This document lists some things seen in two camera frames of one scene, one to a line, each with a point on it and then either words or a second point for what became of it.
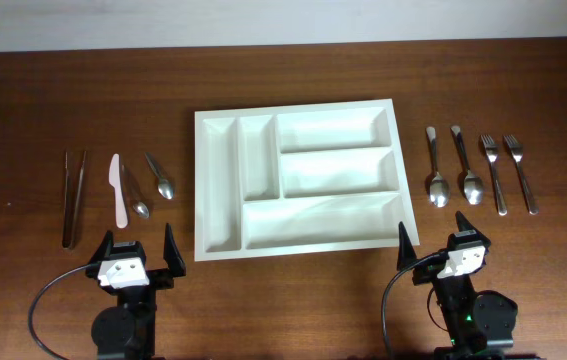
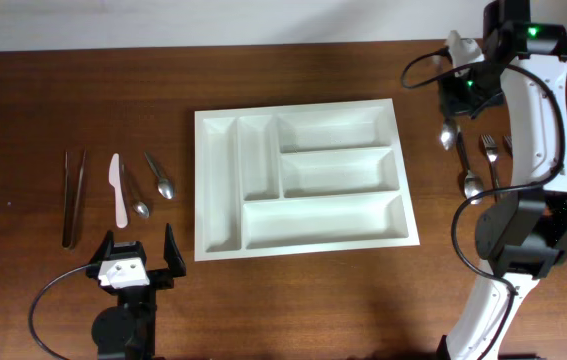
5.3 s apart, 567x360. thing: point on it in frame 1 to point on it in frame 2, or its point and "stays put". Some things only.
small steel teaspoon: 139,207 stays put
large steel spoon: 473,189 stays put
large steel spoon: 439,192 to 448,134
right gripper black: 424,275 to 456,105
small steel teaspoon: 164,186 stays put
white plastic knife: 115,181 stays put
